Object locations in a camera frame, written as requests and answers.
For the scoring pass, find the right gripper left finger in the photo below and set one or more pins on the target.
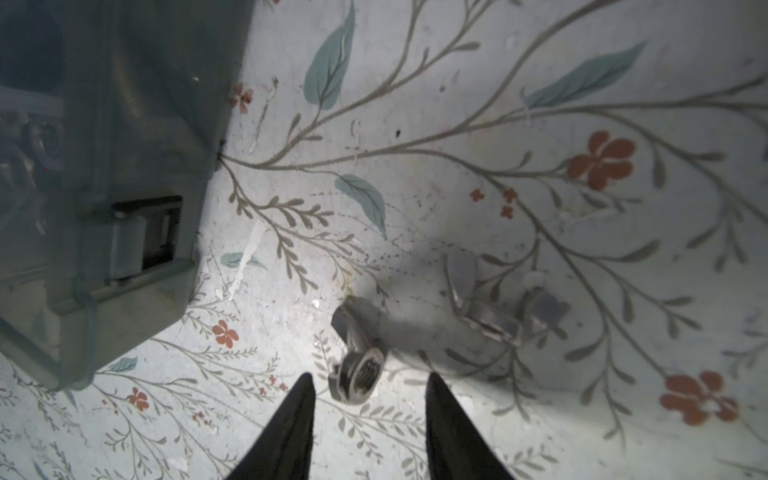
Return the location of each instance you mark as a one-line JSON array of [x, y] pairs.
[[283, 450]]

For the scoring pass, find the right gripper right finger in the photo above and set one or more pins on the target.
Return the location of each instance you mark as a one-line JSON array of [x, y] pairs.
[[454, 447]]

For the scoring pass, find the silver wing nut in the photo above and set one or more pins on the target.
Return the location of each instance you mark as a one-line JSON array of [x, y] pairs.
[[536, 313], [353, 379]]

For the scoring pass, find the clear divided organizer box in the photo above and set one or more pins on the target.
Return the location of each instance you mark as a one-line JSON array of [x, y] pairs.
[[112, 115]]

